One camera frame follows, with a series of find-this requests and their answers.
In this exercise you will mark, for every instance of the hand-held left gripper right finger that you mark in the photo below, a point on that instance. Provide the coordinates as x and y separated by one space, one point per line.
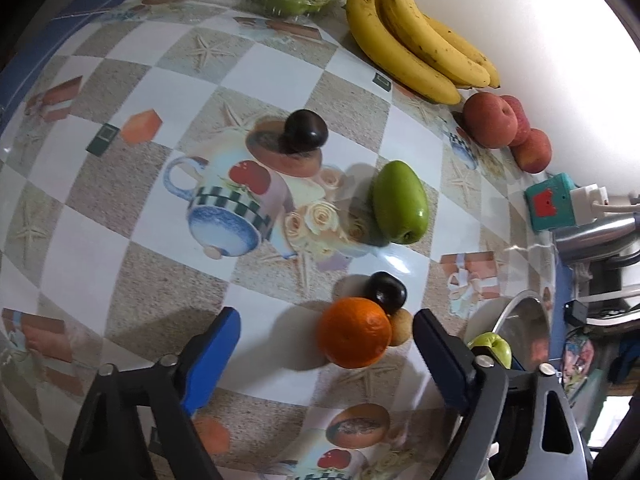
442 360

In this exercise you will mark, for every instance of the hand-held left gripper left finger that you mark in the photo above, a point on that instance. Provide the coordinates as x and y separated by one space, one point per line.
210 360

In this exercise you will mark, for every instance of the brown longan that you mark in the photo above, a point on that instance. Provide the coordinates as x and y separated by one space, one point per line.
402 329

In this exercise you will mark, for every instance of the large green jujube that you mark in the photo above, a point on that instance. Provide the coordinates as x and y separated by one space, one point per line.
492 347

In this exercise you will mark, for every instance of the dark cherry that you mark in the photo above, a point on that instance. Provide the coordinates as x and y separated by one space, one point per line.
384 291
305 131

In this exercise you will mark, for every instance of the orange mandarin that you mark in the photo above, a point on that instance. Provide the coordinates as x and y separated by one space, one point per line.
356 332

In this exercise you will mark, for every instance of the round steel basin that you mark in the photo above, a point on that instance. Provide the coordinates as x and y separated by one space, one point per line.
525 320

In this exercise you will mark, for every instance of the oval green jujube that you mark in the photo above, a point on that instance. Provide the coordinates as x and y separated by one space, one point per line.
400 202

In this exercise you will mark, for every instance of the checkered tablecloth blue border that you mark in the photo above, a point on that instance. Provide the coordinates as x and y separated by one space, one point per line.
150 270

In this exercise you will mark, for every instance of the floral pink packet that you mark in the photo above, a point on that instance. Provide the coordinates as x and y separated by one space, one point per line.
575 360

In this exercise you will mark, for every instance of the black charger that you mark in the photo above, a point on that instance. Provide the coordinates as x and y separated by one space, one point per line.
576 312

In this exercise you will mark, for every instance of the white wooden shelf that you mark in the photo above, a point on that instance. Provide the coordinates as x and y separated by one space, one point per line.
615 296

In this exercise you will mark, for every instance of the teal plastic box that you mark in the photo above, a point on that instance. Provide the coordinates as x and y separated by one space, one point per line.
547 205

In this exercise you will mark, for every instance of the steel thermos jug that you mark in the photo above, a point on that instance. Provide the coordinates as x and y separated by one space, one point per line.
595 237

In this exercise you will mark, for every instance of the white switched socket adapter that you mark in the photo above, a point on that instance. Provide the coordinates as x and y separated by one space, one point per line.
587 205

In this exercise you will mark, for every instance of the red apple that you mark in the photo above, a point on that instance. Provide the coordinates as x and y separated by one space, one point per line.
522 117
534 152

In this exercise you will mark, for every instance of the pale orange peach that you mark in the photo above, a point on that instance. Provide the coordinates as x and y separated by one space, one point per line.
490 120

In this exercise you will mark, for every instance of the bunch of yellow bananas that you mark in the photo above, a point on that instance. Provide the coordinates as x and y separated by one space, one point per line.
400 35

